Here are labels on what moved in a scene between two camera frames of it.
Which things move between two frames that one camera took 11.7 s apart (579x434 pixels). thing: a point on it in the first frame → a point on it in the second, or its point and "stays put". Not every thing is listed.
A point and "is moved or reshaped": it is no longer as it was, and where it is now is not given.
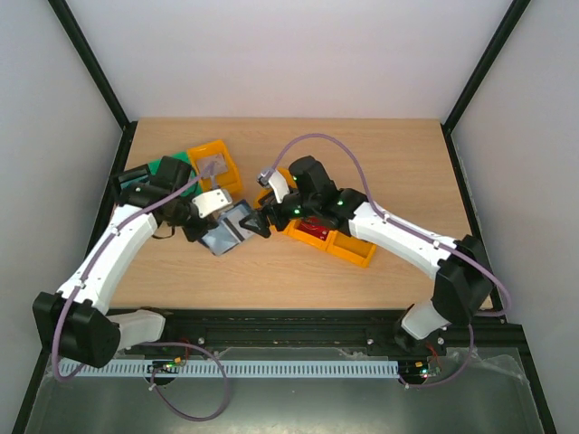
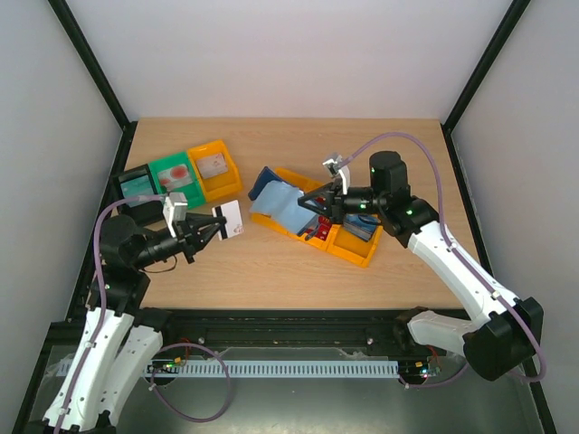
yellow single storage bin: (229, 180) stays put
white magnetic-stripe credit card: (235, 228) is moved or reshaped
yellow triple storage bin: (336, 243) stays put
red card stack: (315, 226) stays put
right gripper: (272, 215) → (336, 203)
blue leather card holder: (228, 231) → (270, 195)
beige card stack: (212, 165) stays put
